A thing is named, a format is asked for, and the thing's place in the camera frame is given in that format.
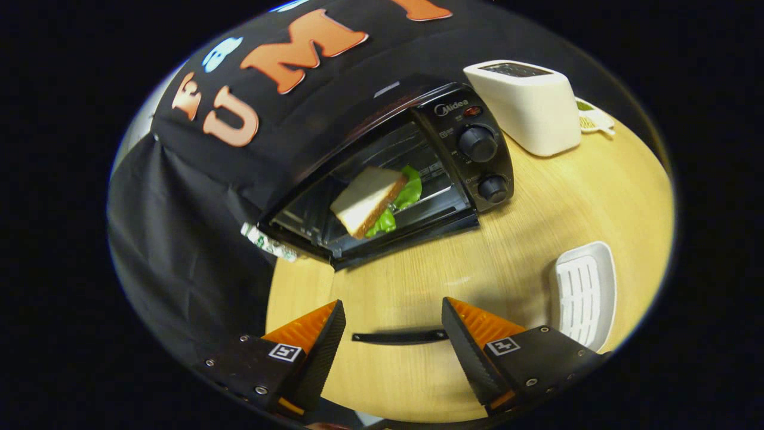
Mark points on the black toaster oven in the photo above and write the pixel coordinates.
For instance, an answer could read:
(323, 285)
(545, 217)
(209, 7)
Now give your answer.
(465, 113)

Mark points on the white pop-up toaster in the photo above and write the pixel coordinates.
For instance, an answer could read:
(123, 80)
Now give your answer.
(537, 113)

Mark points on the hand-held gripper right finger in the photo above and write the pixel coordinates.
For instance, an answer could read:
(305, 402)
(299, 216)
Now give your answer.
(468, 352)

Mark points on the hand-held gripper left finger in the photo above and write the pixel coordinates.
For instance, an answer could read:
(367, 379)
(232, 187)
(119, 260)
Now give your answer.
(325, 352)

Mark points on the white divided bean dish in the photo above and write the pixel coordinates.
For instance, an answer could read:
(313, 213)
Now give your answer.
(597, 122)

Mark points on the white bread lettuce sandwich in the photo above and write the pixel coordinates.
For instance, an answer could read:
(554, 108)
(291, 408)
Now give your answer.
(364, 197)

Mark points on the green white printed packet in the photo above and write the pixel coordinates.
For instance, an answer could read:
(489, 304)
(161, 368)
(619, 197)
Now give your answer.
(268, 242)

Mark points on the small white ribbed tray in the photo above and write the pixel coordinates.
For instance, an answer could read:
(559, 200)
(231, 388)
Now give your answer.
(582, 292)

